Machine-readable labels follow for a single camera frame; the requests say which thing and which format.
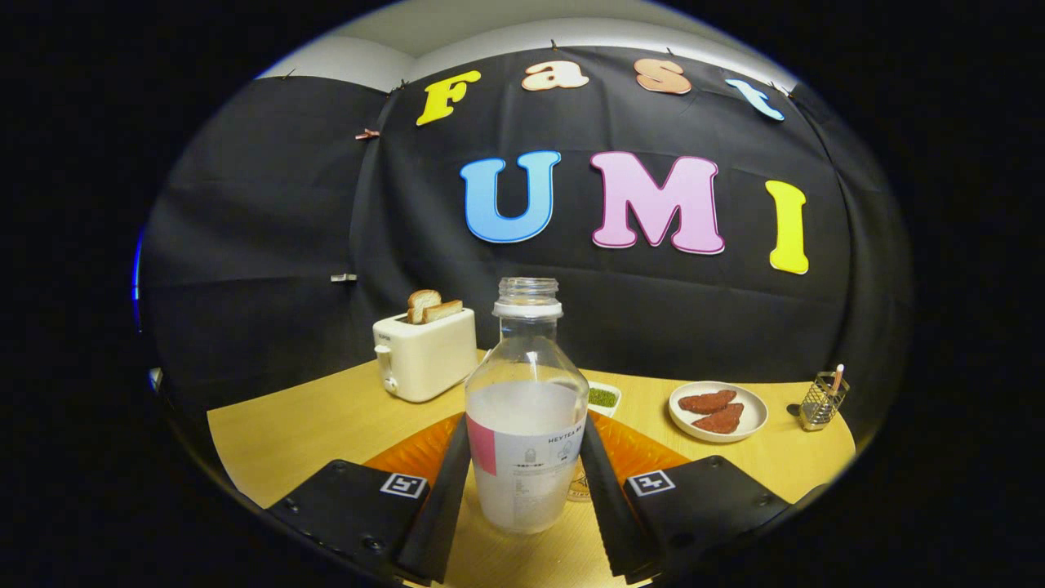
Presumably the metal wire holder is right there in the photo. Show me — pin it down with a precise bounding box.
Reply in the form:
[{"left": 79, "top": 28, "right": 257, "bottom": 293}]
[{"left": 798, "top": 372, "right": 850, "bottom": 432}]

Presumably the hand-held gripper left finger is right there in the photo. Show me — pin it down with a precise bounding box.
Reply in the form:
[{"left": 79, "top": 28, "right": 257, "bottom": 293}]
[{"left": 265, "top": 412, "right": 473, "bottom": 585}]

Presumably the wooden table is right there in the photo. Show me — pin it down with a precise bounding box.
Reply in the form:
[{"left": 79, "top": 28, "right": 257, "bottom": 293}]
[{"left": 207, "top": 351, "right": 856, "bottom": 588}]

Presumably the white round plate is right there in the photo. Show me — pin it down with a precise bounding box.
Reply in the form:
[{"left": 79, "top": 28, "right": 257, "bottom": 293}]
[{"left": 668, "top": 381, "right": 769, "bottom": 444}]

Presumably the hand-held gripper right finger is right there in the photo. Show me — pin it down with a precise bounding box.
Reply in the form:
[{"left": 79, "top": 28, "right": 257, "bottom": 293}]
[{"left": 578, "top": 412, "right": 825, "bottom": 585}]

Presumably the red-brown meat piece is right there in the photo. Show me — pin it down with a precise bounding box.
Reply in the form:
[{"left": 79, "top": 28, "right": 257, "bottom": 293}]
[
  {"left": 678, "top": 390, "right": 738, "bottom": 415},
  {"left": 691, "top": 403, "right": 745, "bottom": 434}
]

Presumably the clear juice bottle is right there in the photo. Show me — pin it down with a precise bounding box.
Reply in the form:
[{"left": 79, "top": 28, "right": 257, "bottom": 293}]
[{"left": 465, "top": 278, "right": 590, "bottom": 536}]

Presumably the black backdrop cloth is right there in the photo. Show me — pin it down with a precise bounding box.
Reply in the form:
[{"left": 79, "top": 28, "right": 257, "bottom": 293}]
[{"left": 139, "top": 45, "right": 914, "bottom": 409}]

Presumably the white divided grain dish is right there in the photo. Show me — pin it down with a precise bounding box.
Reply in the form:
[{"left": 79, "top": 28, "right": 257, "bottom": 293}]
[{"left": 586, "top": 381, "right": 623, "bottom": 417}]

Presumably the cream toaster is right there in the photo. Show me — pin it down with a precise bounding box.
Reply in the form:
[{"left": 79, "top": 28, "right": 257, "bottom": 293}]
[{"left": 372, "top": 307, "right": 479, "bottom": 403}]

